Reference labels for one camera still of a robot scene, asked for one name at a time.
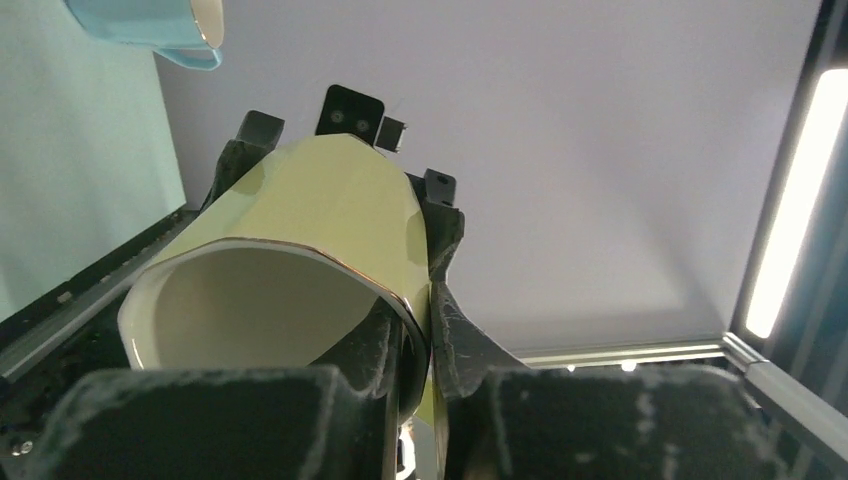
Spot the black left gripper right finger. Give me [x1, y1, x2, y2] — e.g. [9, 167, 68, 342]
[430, 281, 796, 480]

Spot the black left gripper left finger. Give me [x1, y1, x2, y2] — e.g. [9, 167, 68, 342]
[29, 301, 404, 479]

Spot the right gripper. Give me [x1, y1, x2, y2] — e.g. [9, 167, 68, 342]
[200, 84, 465, 282]

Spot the yellow-green mug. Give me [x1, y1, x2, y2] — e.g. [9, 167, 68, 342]
[117, 134, 431, 418]

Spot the light blue mug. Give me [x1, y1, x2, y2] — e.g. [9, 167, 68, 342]
[64, 0, 225, 71]

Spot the ceiling light strip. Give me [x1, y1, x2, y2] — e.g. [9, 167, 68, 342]
[745, 68, 847, 339]

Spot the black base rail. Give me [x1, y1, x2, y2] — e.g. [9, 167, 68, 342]
[1, 208, 198, 460]

